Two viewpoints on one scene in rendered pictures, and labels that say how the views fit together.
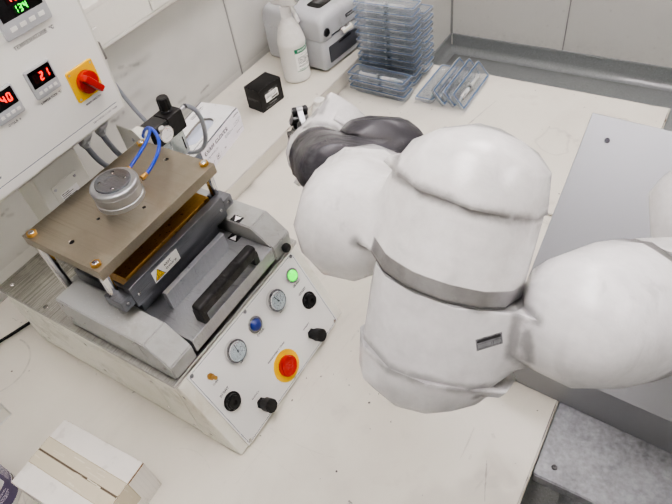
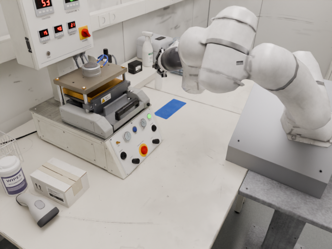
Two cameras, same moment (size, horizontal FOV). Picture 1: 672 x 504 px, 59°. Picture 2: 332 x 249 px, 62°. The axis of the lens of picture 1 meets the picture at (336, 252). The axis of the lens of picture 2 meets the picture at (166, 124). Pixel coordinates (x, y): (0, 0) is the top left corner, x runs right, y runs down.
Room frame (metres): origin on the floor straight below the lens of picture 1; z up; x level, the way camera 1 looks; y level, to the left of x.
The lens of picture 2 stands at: (-0.38, 0.18, 1.61)
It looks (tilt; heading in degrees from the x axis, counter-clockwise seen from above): 34 degrees down; 351
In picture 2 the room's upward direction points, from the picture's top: 1 degrees clockwise
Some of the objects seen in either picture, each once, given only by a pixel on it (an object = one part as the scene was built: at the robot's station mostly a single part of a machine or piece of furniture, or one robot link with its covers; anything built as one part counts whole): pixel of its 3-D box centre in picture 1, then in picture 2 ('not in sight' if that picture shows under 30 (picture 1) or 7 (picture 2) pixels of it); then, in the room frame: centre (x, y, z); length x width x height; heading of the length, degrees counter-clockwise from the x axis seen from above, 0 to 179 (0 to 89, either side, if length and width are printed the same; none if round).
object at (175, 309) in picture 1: (170, 263); (103, 103); (0.74, 0.29, 0.97); 0.30 x 0.22 x 0.08; 51
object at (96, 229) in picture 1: (122, 197); (90, 75); (0.81, 0.34, 1.08); 0.31 x 0.24 x 0.13; 141
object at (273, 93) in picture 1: (264, 92); (135, 66); (1.49, 0.12, 0.83); 0.09 x 0.06 x 0.07; 134
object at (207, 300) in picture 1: (226, 282); (127, 108); (0.66, 0.19, 0.99); 0.15 x 0.02 x 0.04; 141
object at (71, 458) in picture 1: (88, 483); (60, 181); (0.45, 0.47, 0.80); 0.19 x 0.13 x 0.09; 52
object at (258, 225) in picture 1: (230, 220); (127, 94); (0.83, 0.18, 0.97); 0.26 x 0.05 x 0.07; 51
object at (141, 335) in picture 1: (124, 327); (85, 120); (0.62, 0.36, 0.97); 0.25 x 0.05 x 0.07; 51
